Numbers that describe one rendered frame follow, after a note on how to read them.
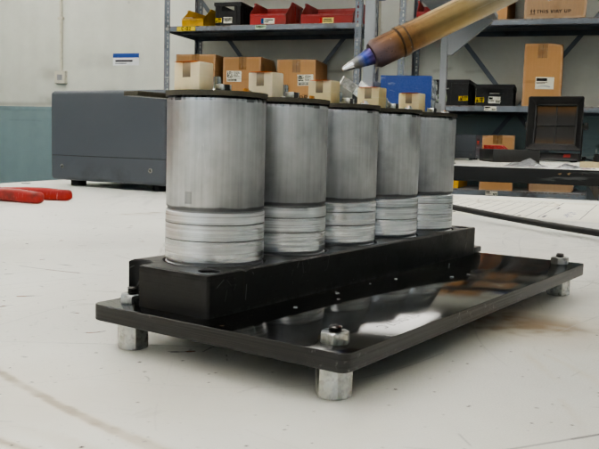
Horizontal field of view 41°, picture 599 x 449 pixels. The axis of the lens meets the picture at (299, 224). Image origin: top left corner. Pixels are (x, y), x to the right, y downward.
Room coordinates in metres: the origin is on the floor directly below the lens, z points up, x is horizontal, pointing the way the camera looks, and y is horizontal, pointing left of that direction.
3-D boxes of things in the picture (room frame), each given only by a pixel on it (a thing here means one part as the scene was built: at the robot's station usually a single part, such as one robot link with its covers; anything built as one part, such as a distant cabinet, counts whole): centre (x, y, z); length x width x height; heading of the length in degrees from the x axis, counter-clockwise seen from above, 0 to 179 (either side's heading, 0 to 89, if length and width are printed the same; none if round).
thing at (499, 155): (2.86, -0.74, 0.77); 0.24 x 0.16 x 0.04; 179
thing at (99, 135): (0.84, 0.16, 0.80); 0.15 x 0.12 x 0.10; 60
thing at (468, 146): (3.12, -0.61, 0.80); 0.15 x 0.12 x 0.10; 65
